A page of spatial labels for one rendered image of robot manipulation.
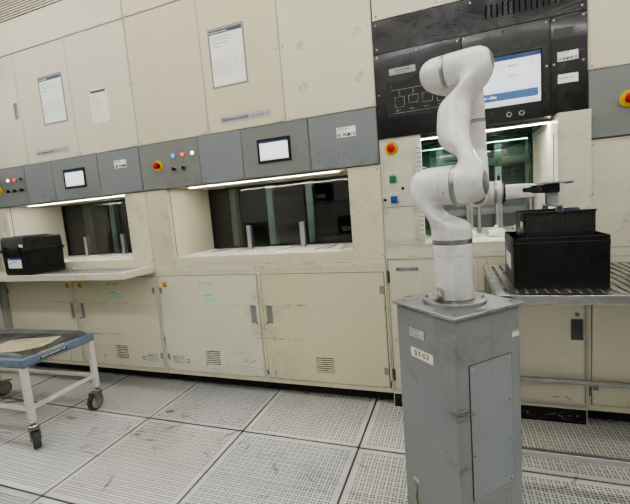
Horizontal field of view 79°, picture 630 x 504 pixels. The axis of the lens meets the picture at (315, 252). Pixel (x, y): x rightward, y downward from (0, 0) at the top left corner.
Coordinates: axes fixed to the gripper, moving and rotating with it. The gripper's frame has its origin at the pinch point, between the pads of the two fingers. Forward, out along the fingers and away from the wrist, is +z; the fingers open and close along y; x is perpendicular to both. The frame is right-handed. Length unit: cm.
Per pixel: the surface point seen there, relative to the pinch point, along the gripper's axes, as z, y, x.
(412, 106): -50, -38, 44
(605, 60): 27, -40, 50
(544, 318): 4, -39, -59
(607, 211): 28.2, -39.3, -11.5
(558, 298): -2.9, 23.0, -34.1
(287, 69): -113, -38, 73
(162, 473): -155, 38, -109
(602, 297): 8.5, 22.9, -33.7
